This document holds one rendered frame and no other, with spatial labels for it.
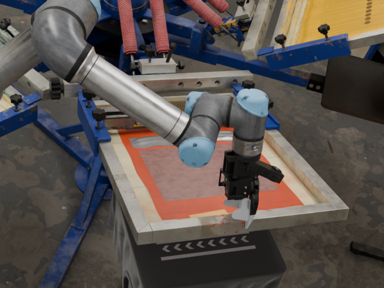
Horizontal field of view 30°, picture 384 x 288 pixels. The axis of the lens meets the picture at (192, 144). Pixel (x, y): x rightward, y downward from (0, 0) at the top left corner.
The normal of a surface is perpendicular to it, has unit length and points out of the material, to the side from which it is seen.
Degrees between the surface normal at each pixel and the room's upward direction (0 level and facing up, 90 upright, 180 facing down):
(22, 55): 85
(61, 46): 45
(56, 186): 0
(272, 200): 15
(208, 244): 0
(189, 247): 0
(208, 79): 75
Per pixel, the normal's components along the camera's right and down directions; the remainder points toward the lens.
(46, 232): 0.15, -0.73
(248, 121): -0.20, 0.44
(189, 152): -0.22, 0.63
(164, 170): 0.07, -0.89
